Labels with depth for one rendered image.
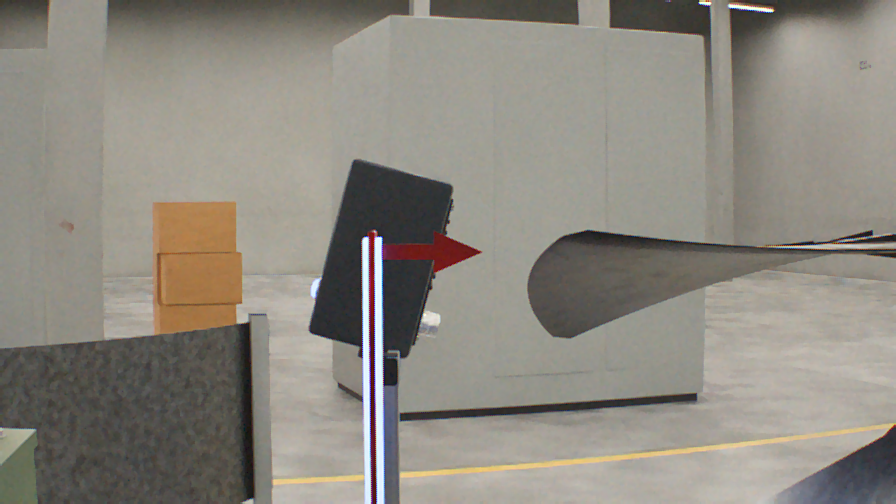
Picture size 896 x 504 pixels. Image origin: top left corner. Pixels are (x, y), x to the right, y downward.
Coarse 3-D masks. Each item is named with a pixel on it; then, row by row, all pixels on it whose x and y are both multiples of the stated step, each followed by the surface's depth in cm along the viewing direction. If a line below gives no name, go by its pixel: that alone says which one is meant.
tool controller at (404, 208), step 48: (384, 192) 127; (432, 192) 127; (336, 240) 127; (384, 240) 127; (432, 240) 127; (336, 288) 127; (384, 288) 127; (336, 336) 127; (384, 336) 127; (432, 336) 131
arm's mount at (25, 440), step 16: (0, 432) 82; (16, 432) 84; (32, 432) 84; (0, 448) 79; (16, 448) 80; (32, 448) 84; (0, 464) 76; (16, 464) 79; (32, 464) 84; (0, 480) 75; (16, 480) 80; (32, 480) 84; (0, 496) 76; (16, 496) 80; (32, 496) 84
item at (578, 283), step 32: (544, 256) 65; (576, 256) 64; (608, 256) 64; (640, 256) 65; (672, 256) 65; (704, 256) 65; (736, 256) 65; (768, 256) 66; (800, 256) 71; (544, 288) 72; (576, 288) 72; (608, 288) 74; (640, 288) 75; (672, 288) 77; (544, 320) 78; (576, 320) 79; (608, 320) 81
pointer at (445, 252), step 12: (444, 240) 70; (384, 252) 70; (396, 252) 70; (408, 252) 70; (420, 252) 70; (432, 252) 70; (444, 252) 70; (456, 252) 70; (468, 252) 70; (480, 252) 70; (444, 264) 70
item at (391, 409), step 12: (384, 396) 123; (396, 396) 122; (384, 408) 123; (396, 408) 122; (384, 420) 123; (396, 420) 122; (384, 432) 123; (396, 432) 122; (384, 444) 123; (396, 444) 122; (384, 456) 123; (396, 456) 122; (384, 468) 123; (396, 468) 122; (384, 480) 123; (396, 480) 122; (384, 492) 123; (396, 492) 122
